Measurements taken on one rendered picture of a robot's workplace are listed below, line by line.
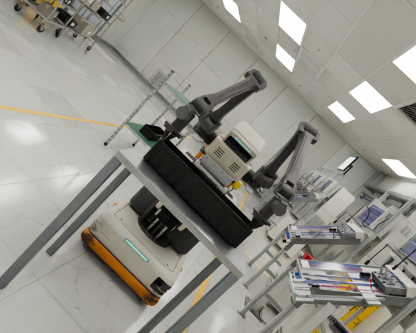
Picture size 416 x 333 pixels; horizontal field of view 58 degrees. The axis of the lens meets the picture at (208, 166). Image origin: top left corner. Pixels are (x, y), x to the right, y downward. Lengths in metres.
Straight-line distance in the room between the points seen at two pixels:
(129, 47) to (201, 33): 2.34
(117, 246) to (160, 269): 0.30
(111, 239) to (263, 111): 9.52
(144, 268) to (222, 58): 9.96
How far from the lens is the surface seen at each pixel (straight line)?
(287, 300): 4.39
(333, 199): 7.48
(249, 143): 2.12
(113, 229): 2.32
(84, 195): 1.60
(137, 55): 12.49
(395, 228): 4.36
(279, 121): 11.46
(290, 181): 1.72
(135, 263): 2.35
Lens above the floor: 1.21
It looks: 8 degrees down
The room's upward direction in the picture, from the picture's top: 45 degrees clockwise
